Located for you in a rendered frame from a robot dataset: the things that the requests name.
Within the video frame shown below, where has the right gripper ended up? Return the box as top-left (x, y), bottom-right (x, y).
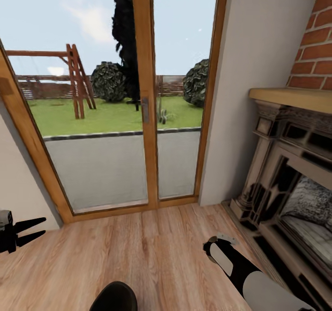
top-left (203, 242), bottom-right (212, 256)

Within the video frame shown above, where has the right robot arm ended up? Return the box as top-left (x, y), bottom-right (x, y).
top-left (203, 232), bottom-right (317, 311)

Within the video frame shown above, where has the pillar candle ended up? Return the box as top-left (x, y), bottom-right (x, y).
top-left (208, 236), bottom-right (217, 263)

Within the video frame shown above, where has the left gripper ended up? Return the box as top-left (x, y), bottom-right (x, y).
top-left (0, 217), bottom-right (48, 253)

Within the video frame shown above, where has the cauldron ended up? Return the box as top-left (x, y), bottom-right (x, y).
top-left (89, 281), bottom-right (138, 311)

